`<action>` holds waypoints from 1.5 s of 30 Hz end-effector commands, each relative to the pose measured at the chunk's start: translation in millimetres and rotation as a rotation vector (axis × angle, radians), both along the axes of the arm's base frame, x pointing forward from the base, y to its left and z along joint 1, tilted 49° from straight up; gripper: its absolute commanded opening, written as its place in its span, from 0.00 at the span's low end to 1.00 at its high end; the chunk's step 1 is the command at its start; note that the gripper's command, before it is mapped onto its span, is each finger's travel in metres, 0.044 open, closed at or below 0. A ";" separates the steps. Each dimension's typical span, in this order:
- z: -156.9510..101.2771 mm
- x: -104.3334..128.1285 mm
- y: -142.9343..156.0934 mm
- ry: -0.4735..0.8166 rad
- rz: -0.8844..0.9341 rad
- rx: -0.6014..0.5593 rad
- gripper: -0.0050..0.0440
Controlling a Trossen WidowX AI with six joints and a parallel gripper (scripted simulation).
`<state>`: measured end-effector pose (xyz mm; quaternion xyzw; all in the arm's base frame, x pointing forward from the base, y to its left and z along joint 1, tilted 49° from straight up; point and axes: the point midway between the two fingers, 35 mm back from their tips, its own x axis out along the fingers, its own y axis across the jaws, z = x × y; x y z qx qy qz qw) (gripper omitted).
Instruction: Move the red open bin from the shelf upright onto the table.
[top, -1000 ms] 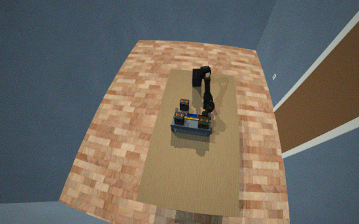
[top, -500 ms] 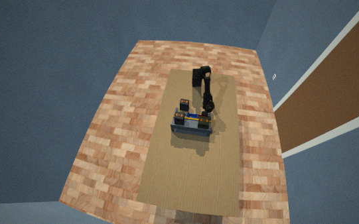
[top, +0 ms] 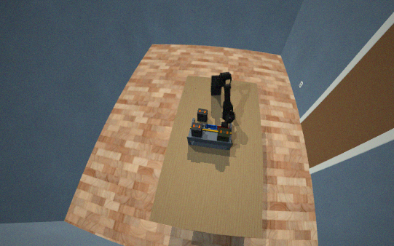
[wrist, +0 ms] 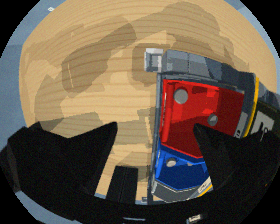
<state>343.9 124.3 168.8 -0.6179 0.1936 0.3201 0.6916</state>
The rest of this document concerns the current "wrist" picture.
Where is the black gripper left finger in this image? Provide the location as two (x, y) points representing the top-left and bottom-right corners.
(34, 121), (118, 196)

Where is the grey metal shelf rack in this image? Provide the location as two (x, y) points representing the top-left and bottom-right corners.
(141, 48), (280, 205)

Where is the olive green case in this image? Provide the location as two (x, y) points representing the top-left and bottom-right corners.
(247, 100), (280, 138)

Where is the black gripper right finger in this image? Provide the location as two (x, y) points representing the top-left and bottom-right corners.
(193, 123), (263, 191)

